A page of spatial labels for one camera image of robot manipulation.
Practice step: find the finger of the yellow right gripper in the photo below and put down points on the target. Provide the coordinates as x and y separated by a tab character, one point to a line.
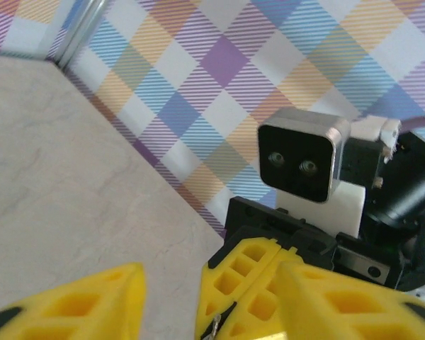
216	294
258	311

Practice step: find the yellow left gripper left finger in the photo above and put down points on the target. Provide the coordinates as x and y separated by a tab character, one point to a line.
74	311

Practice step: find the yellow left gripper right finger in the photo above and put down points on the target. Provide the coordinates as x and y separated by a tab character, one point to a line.
347	311

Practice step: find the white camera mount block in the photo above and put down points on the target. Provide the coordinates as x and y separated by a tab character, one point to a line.
340	212

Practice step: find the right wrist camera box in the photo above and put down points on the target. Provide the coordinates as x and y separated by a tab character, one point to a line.
297	156

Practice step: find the aluminium frame corner post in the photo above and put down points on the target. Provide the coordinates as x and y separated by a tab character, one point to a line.
81	32

